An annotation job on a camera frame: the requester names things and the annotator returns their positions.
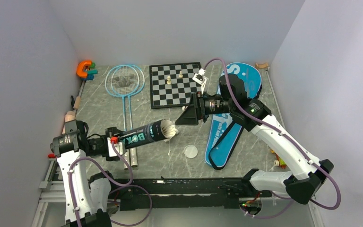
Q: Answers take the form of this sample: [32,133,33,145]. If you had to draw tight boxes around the clear plastic tube lid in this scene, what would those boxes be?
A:
[183,145,198,158]

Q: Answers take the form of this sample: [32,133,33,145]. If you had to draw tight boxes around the white shuttlecock front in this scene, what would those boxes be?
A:
[161,119,179,141]

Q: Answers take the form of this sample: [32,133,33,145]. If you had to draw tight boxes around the blue badminton racket left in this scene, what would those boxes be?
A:
[105,64,138,170]

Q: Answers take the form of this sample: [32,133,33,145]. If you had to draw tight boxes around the purple cable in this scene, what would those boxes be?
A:
[203,58,342,220]
[68,141,153,227]

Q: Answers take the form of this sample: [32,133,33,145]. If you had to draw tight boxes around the black white chessboard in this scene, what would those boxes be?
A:
[149,62,201,109]

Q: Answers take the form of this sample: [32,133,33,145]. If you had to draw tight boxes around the black shuttlecock tube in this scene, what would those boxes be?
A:
[115,119,174,149]

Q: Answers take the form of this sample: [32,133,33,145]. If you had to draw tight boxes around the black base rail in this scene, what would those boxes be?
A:
[107,177,271,211]

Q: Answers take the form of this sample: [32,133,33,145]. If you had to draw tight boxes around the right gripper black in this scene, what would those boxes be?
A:
[175,90,234,125]

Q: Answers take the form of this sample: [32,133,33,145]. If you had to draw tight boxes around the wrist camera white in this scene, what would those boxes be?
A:
[192,68,208,93]
[107,137,126,157]

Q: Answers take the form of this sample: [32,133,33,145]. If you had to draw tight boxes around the colourful toy brick stack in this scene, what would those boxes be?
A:
[270,149,287,169]

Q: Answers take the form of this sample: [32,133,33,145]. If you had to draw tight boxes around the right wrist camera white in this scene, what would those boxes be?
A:
[192,68,208,93]

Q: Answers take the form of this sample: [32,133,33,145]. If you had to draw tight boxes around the wooden pin toy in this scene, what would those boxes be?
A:
[64,96,81,123]

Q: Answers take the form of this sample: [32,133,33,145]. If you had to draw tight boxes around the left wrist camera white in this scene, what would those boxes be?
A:
[107,137,126,157]

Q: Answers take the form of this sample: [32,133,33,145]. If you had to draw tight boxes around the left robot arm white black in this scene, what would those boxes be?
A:
[50,120,118,227]

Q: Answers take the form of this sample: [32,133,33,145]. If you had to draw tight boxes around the orange green toy blocks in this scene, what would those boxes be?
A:
[76,60,98,81]

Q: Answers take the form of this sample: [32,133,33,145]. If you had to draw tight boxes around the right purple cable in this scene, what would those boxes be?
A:
[203,58,342,220]

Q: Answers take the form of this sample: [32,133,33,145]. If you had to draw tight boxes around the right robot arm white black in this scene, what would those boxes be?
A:
[175,74,334,204]

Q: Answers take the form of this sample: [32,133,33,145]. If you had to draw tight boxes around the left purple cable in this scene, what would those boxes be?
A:
[68,141,153,227]

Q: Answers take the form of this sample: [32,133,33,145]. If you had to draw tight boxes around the blue racket cover bag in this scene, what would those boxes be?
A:
[205,62,262,170]

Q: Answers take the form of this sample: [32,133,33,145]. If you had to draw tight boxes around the small wooden piece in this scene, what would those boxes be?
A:
[255,62,269,70]

